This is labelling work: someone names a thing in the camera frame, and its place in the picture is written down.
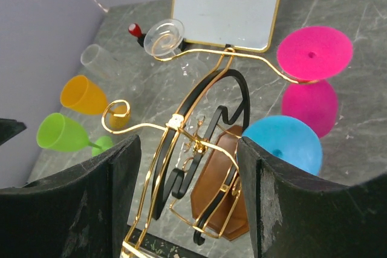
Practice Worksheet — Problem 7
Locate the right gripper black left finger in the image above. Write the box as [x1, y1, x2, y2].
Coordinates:
[1, 135, 141, 257]

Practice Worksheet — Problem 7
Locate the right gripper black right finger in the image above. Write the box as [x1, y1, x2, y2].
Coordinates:
[237, 137, 386, 257]

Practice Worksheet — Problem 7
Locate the green wine glass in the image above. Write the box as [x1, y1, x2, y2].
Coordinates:
[36, 112, 114, 156]

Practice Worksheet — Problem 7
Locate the orange wine glass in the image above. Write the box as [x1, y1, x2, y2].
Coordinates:
[60, 75, 131, 130]

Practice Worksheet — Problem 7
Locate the clear wine glass front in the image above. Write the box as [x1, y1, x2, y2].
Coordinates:
[80, 44, 144, 96]

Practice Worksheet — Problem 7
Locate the clear wine glass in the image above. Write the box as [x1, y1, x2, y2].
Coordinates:
[80, 44, 144, 96]
[143, 19, 209, 87]

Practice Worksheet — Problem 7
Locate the clear wine glass back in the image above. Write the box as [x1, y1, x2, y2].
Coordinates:
[143, 19, 209, 87]

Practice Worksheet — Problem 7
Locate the blue wine glass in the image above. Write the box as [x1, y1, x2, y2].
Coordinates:
[242, 115, 323, 175]

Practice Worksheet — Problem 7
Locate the pink wine glass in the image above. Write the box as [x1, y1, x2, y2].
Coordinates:
[277, 26, 353, 138]

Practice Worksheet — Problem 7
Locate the red black stamp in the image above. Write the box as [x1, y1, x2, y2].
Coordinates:
[128, 23, 146, 47]

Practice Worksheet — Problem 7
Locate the gold framed whiteboard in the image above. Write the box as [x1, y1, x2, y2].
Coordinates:
[171, 0, 280, 53]

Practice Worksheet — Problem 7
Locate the gold wire glass rack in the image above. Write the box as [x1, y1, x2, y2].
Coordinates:
[102, 47, 316, 257]

